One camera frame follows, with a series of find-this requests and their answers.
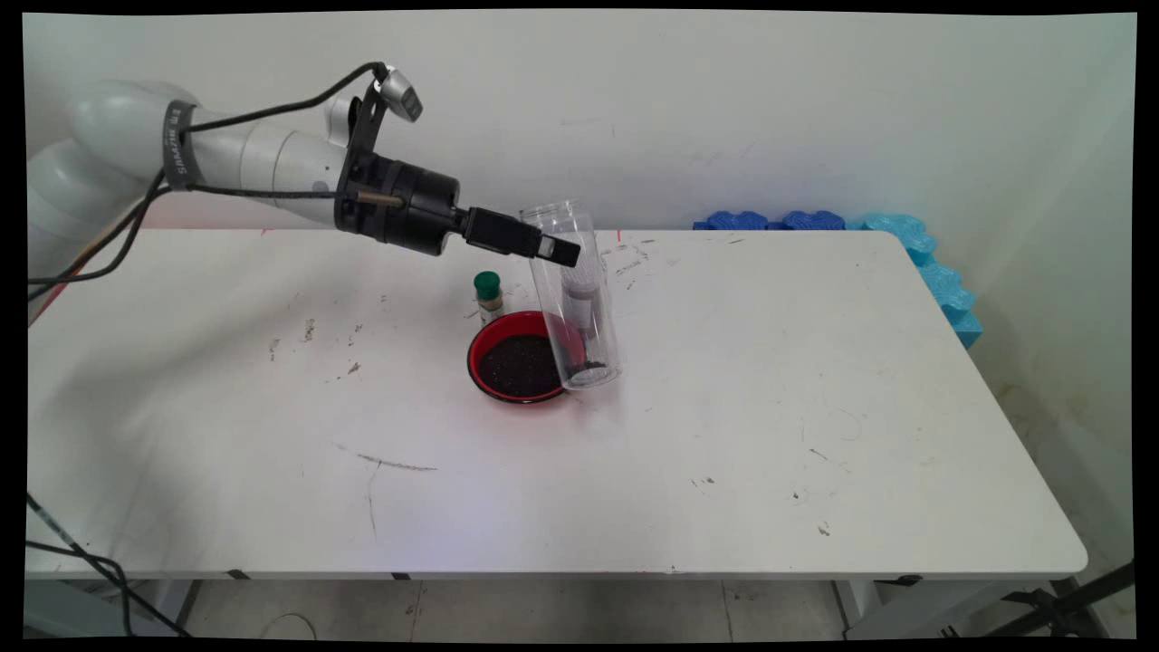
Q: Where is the grey table leg frame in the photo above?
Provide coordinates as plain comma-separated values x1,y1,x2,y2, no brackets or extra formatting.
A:
25,580,196,640

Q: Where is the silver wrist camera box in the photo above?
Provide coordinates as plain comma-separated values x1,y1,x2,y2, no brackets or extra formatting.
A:
375,64,425,124

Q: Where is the clear plastic jar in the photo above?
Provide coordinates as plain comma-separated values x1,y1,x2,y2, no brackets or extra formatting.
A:
519,199,624,392

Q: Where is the thin white floor cable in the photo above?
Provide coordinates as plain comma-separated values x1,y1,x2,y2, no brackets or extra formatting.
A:
262,613,319,641

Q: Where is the black floor cable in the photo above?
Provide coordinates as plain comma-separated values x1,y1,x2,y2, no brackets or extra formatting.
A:
25,540,139,637
25,493,193,637

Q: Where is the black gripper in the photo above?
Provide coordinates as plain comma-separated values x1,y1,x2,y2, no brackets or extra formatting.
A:
334,149,582,269

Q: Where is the spice jar with perforated lid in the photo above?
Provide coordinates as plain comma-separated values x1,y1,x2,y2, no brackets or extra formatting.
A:
560,266,604,344

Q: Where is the light blue foam mat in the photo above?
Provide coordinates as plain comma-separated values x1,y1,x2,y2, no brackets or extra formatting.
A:
846,213,984,350

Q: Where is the small green-capped spice bottle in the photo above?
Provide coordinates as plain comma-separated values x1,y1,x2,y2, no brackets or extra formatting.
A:
473,270,506,326

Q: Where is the black tripod stand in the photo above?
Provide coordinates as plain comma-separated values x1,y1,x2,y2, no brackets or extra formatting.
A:
985,561,1135,640

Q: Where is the black camera cable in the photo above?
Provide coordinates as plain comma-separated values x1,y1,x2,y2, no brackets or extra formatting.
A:
27,61,390,304

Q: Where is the black velcro strap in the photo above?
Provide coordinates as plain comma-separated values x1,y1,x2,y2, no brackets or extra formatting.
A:
160,101,203,192

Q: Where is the red bowl with black seeds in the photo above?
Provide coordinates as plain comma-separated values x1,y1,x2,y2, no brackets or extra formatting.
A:
466,310,581,406

